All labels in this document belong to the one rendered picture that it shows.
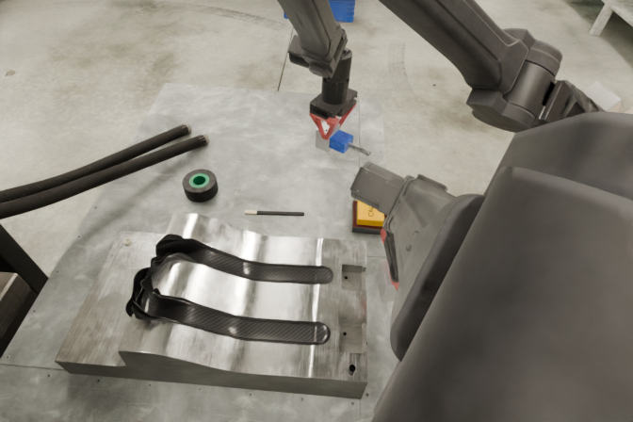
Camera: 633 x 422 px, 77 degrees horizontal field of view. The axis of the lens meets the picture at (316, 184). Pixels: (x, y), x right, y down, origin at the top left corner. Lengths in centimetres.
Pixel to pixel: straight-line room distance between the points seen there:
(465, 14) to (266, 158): 72
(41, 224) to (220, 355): 169
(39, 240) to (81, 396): 144
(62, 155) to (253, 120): 157
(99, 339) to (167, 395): 15
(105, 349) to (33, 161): 194
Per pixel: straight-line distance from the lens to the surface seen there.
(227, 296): 72
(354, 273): 78
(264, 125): 118
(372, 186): 53
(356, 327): 73
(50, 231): 222
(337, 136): 93
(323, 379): 68
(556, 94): 60
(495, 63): 52
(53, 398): 86
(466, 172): 235
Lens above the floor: 153
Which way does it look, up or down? 47 degrees down
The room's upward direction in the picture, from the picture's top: 3 degrees clockwise
